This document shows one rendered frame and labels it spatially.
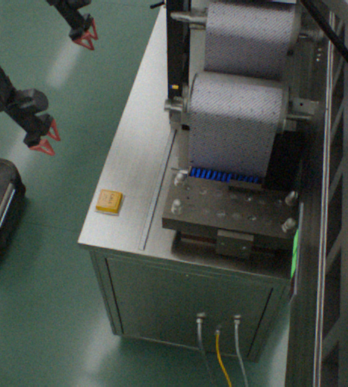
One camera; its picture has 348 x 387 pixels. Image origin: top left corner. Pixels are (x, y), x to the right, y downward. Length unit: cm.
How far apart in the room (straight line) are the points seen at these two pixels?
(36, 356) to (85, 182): 96
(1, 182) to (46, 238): 36
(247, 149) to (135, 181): 42
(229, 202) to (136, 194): 33
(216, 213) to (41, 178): 161
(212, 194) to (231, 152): 14
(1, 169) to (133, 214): 120
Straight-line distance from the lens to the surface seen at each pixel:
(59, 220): 275
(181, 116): 153
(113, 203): 164
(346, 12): 101
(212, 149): 150
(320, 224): 103
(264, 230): 148
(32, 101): 150
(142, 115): 191
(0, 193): 263
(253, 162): 152
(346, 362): 72
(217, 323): 196
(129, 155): 178
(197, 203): 150
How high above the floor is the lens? 228
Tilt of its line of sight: 55 degrees down
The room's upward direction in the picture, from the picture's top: straight up
